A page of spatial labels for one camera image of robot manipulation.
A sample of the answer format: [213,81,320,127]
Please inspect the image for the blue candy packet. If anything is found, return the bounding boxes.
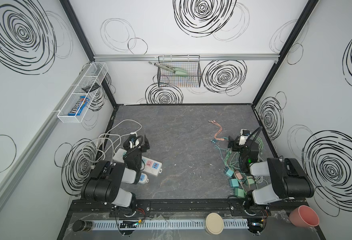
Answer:
[68,96,89,116]

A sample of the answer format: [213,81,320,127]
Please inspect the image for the beige round lid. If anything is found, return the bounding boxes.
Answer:
[205,213,224,235]

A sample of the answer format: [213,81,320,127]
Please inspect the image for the pink charger plug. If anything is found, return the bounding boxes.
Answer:
[234,171,243,180]

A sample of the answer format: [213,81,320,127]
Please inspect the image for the white slotted cable duct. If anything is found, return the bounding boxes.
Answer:
[90,218,250,231]

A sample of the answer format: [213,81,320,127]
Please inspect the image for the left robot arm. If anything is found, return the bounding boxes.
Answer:
[81,133,150,216]

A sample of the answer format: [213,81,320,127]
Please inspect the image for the white multicolour power strip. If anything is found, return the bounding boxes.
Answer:
[113,149,163,177]

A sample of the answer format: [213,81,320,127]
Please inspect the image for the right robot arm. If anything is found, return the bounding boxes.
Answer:
[228,127,315,216]

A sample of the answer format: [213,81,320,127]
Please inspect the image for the white blue power strip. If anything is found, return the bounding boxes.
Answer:
[139,173,149,184]

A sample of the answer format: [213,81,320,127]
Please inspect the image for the white wire wall shelf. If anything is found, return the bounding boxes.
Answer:
[57,62,108,124]

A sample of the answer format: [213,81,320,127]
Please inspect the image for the teal charging cable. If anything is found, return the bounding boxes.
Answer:
[211,138,239,169]

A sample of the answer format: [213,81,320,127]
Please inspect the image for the black wire wall basket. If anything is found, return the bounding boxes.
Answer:
[156,55,202,88]

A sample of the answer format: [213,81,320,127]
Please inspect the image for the light teal charger plug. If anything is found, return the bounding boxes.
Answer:
[229,179,240,188]

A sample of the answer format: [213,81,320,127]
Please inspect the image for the pink plastic cup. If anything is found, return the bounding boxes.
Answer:
[289,205,319,228]

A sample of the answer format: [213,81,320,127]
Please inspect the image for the green kitchen tongs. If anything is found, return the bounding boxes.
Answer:
[148,62,189,76]

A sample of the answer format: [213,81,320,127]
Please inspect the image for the black cylindrical jar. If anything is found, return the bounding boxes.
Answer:
[72,220,94,232]

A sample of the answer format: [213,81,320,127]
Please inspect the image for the black remote control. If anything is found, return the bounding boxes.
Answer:
[82,83,100,93]

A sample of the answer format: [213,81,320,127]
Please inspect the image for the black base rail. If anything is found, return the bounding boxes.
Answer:
[69,197,310,215]

